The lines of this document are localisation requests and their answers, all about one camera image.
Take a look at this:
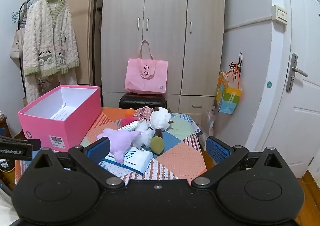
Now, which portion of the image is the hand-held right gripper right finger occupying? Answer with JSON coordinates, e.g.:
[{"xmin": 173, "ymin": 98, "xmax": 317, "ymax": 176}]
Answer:
[{"xmin": 191, "ymin": 136, "xmax": 293, "ymax": 189}]

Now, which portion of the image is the cream canvas tote bag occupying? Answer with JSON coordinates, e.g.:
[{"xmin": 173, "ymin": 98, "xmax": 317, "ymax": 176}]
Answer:
[{"xmin": 9, "ymin": 8, "xmax": 28, "ymax": 60}]

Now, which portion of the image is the pink cardboard box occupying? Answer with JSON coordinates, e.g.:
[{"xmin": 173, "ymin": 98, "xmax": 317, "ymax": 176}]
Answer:
[{"xmin": 17, "ymin": 85, "xmax": 102, "ymax": 152}]

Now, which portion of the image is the purple plush toy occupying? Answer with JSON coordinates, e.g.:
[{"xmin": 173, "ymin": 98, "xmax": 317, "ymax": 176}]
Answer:
[{"xmin": 97, "ymin": 128, "xmax": 141, "ymax": 164}]

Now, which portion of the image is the white blue tissue pack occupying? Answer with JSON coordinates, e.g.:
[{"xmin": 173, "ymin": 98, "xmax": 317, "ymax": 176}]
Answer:
[{"xmin": 100, "ymin": 147, "xmax": 153, "ymax": 176}]

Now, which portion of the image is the floral fabric scrunchie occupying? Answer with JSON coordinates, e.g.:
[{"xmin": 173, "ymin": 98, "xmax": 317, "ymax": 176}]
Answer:
[{"xmin": 136, "ymin": 106, "xmax": 154, "ymax": 120}]

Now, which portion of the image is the white sheep plush toy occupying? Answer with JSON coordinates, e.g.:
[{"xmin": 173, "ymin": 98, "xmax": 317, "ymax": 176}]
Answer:
[{"xmin": 150, "ymin": 107, "xmax": 174, "ymax": 131}]

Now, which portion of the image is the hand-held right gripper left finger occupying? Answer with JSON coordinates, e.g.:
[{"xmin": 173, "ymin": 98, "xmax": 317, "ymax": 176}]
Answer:
[{"xmin": 30, "ymin": 137, "xmax": 125, "ymax": 189}]

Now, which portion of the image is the white plastic bag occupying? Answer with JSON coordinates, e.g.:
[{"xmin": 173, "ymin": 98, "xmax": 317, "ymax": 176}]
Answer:
[{"xmin": 205, "ymin": 107, "xmax": 217, "ymax": 136}]

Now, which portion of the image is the green makeup sponge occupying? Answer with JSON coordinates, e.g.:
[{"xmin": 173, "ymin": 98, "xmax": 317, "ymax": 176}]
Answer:
[{"xmin": 150, "ymin": 136, "xmax": 165, "ymax": 154}]

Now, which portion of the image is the white door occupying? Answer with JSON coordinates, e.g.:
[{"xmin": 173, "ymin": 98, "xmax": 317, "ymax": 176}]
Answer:
[{"xmin": 252, "ymin": 0, "xmax": 320, "ymax": 179}]

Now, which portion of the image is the colourful gift bag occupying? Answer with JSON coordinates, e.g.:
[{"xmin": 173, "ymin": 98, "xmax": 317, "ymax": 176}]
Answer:
[{"xmin": 214, "ymin": 62, "xmax": 243, "ymax": 115}]

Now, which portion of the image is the black suitcase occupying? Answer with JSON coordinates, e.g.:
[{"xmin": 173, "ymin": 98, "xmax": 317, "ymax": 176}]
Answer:
[{"xmin": 119, "ymin": 93, "xmax": 167, "ymax": 110}]

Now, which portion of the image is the pink pom-pom ball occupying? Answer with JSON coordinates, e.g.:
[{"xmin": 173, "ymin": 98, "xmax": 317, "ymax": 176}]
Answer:
[{"xmin": 121, "ymin": 116, "xmax": 139, "ymax": 126}]

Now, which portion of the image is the silver door handle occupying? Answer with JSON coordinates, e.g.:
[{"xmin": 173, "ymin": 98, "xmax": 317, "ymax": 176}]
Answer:
[{"xmin": 286, "ymin": 53, "xmax": 308, "ymax": 92}]

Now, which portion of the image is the black clothes rack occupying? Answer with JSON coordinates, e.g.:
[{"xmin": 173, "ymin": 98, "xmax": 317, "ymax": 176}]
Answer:
[{"xmin": 19, "ymin": 0, "xmax": 100, "ymax": 86}]

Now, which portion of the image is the patchwork tablecloth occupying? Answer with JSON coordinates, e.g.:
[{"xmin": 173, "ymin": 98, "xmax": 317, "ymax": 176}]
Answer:
[{"xmin": 15, "ymin": 107, "xmax": 208, "ymax": 186}]

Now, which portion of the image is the cream light switch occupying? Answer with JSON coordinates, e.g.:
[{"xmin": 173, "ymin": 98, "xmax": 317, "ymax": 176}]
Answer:
[{"xmin": 272, "ymin": 5, "xmax": 288, "ymax": 25}]

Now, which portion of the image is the white green fluffy robe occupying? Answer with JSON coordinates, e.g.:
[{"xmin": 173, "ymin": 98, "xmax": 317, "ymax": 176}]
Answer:
[{"xmin": 22, "ymin": 0, "xmax": 80, "ymax": 104}]

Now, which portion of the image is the grey wooden wardrobe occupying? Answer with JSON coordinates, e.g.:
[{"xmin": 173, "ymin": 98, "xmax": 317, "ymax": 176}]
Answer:
[{"xmin": 100, "ymin": 0, "xmax": 225, "ymax": 120}]

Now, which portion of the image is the beige cabinet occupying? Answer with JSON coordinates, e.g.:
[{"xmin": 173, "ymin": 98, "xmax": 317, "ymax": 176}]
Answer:
[{"xmin": 41, "ymin": 0, "xmax": 107, "ymax": 86}]

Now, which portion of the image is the pink tote bag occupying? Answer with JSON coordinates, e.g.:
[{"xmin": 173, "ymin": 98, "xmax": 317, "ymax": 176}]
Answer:
[{"xmin": 124, "ymin": 40, "xmax": 168, "ymax": 95}]

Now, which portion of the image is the small white red packet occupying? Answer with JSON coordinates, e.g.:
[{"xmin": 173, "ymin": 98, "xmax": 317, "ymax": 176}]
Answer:
[{"xmin": 117, "ymin": 121, "xmax": 139, "ymax": 132}]

